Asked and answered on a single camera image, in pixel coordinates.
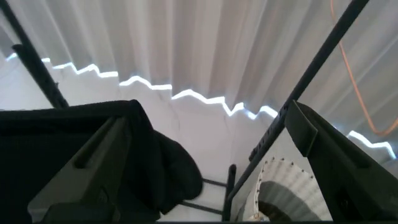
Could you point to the black garment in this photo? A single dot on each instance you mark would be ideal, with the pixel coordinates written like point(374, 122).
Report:
point(168, 168)

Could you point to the black clothes rack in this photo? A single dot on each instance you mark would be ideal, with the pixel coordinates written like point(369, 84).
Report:
point(323, 53)

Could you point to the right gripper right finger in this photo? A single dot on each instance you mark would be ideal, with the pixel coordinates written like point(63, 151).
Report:
point(348, 174)

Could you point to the white curtain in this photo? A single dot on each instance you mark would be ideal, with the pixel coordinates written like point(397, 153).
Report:
point(186, 40)

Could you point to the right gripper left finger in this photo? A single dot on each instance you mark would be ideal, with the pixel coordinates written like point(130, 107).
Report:
point(93, 174)

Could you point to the pink clothes hanger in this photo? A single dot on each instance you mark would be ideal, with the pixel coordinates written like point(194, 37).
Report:
point(357, 90)

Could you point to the white laundry basket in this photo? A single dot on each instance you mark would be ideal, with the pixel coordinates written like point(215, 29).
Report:
point(295, 183)

